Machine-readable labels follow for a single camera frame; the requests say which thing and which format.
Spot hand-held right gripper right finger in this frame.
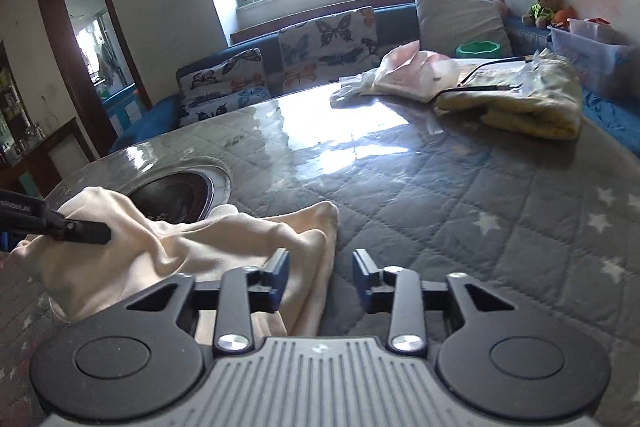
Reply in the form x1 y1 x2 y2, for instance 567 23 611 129
352 249 516 355

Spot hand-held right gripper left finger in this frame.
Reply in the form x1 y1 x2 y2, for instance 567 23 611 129
125 249 292 355

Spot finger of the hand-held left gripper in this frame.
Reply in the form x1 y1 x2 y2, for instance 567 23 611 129
0 188 112 247

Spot cream garment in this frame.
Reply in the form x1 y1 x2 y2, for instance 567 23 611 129
7 186 341 338

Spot hanging grey clothes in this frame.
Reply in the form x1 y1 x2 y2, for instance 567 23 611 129
97 42 118 82

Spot clear plastic bag with clothes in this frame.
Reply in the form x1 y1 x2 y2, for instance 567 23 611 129
330 42 461 108

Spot dark wooden sideboard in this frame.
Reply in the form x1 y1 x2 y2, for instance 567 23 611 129
0 117 98 198

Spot round black induction cooktop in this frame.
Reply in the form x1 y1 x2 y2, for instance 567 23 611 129
122 164 233 225

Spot grey quilted star table cover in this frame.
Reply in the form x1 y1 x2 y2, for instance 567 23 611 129
0 79 640 427

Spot blue sofa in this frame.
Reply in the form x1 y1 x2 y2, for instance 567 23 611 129
107 0 640 152

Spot blue cabinet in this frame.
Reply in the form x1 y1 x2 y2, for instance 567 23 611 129
100 83 138 138

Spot dark wooden display shelf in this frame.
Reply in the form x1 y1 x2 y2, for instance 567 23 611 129
0 39 31 168

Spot butterfly print sofa cushion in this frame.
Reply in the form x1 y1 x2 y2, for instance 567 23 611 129
277 6 379 96
175 48 273 128

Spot yellow folded blanket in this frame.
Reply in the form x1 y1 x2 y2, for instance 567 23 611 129
434 49 583 140

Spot green bowl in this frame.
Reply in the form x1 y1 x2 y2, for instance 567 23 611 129
456 39 502 58

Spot grey pillow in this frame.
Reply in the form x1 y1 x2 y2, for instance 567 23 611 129
414 0 513 58

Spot clear plastic storage box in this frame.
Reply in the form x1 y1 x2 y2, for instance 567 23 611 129
547 17 633 100

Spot brown teddy bear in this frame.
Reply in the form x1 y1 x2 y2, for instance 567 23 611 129
522 0 576 30

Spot dark wooden door frame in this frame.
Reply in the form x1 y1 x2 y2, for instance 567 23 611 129
37 0 153 162

